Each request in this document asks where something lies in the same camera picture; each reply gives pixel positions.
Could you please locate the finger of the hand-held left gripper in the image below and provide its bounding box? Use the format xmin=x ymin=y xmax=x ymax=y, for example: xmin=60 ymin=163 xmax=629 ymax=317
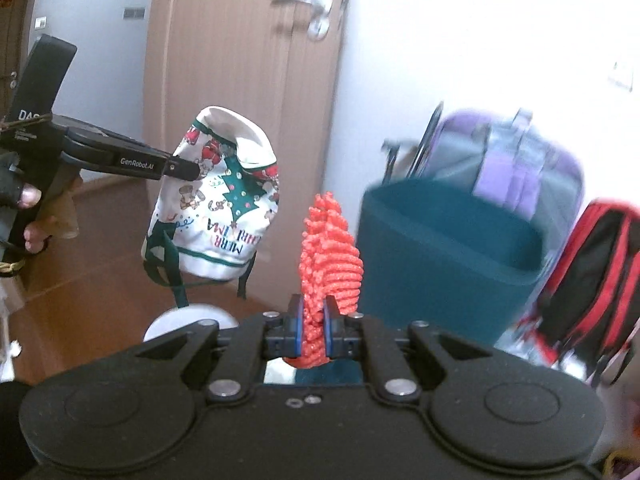
xmin=62 ymin=142 xmax=206 ymax=181
xmin=65 ymin=127 xmax=171 ymax=153

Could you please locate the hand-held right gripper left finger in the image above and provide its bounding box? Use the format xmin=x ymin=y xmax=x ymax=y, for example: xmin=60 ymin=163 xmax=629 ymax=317
xmin=135 ymin=295 xmax=303 ymax=403

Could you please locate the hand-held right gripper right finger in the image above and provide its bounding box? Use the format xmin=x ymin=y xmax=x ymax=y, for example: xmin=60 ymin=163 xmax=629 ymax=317
xmin=324 ymin=296 xmax=496 ymax=405

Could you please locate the red chenille mitt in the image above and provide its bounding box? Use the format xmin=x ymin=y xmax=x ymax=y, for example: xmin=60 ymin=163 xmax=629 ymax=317
xmin=285 ymin=191 xmax=365 ymax=370

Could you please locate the white christmas print bag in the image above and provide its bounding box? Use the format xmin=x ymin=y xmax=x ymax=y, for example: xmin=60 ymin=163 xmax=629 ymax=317
xmin=141 ymin=106 xmax=278 ymax=301

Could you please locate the dark teal waste bin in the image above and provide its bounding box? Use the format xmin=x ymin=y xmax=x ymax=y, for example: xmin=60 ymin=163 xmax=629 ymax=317
xmin=356 ymin=179 xmax=546 ymax=361

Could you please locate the person's left hand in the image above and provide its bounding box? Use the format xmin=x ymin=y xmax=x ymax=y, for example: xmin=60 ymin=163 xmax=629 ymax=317
xmin=0 ymin=160 xmax=81 ymax=256

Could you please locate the white round floor disc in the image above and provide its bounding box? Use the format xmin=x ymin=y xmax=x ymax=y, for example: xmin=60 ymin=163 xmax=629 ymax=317
xmin=143 ymin=303 xmax=239 ymax=345

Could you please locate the light wooden door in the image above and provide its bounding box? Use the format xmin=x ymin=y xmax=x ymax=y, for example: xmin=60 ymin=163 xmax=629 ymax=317
xmin=142 ymin=0 xmax=355 ymax=306

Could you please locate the round silver door lock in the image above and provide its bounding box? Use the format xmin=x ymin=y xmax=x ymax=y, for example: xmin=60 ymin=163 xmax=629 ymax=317
xmin=306 ymin=12 xmax=330 ymax=42

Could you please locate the purple grey backpack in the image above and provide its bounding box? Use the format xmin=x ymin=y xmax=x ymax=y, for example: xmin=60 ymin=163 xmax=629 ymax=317
xmin=415 ymin=107 xmax=586 ymax=241

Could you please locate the red black backpack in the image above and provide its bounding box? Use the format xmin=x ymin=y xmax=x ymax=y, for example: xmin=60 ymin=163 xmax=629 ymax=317
xmin=517 ymin=199 xmax=640 ymax=386

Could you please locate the black trolley handle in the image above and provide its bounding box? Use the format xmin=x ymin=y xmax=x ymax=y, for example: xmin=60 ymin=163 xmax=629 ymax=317
xmin=381 ymin=101 xmax=446 ymax=183

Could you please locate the silver door handle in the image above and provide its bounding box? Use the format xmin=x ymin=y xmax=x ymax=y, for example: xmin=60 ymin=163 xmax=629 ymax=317
xmin=272 ymin=0 xmax=333 ymax=23

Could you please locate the white wall outlet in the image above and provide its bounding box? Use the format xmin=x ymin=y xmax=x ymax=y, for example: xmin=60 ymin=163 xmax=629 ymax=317
xmin=606 ymin=60 xmax=637 ymax=93

